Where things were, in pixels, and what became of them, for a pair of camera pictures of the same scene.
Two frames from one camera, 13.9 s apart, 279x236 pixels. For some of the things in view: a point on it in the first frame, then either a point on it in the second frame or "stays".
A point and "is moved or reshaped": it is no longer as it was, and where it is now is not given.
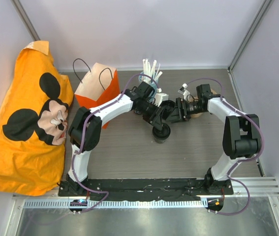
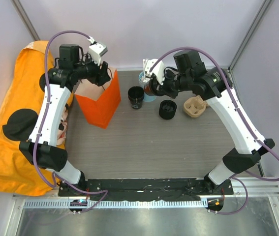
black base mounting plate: x=150 y=189 stays
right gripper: x=179 y=111 to x=163 y=89
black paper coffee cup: x=160 y=137 is moved or reshaped
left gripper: x=155 y=119 to x=101 y=75
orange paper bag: x=100 y=86 stays
